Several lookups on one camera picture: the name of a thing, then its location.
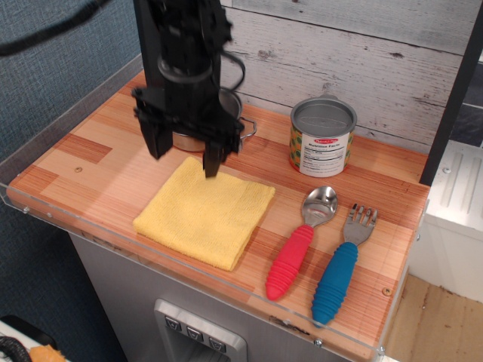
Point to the silver dispenser button panel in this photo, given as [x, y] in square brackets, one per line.
[188, 337]

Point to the yellow rag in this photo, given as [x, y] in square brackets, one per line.
[208, 219]

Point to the toy tin can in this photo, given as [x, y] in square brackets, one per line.
[322, 131]

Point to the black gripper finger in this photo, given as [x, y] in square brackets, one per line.
[158, 138]
[216, 152]

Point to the blue handled fork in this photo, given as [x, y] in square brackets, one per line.
[334, 283]

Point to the red handled spoon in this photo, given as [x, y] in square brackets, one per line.
[319, 207]

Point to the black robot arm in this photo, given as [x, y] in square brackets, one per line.
[182, 44]

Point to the grey toy fridge cabinet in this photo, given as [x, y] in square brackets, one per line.
[128, 284]

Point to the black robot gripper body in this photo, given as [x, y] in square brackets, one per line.
[182, 99]

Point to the small steel pot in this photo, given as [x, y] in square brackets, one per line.
[221, 122]

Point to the white side cabinet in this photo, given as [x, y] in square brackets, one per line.
[447, 251]

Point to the black vertical post left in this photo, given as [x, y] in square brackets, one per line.
[150, 44]

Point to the orange object bottom left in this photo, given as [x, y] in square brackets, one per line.
[45, 353]

